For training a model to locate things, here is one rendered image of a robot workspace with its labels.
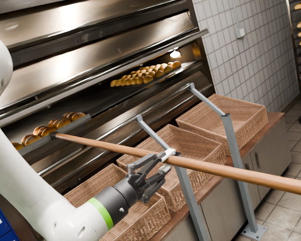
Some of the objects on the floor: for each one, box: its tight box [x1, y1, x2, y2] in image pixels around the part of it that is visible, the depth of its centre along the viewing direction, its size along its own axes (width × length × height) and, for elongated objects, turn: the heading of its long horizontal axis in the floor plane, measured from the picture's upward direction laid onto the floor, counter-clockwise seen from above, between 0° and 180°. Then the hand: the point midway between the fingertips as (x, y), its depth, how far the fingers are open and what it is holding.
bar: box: [37, 82, 268, 241], centre depth 152 cm, size 31×127×118 cm, turn 174°
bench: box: [101, 111, 292, 241], centre depth 187 cm, size 56×242×58 cm, turn 174°
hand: (167, 159), depth 84 cm, fingers closed on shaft, 3 cm apart
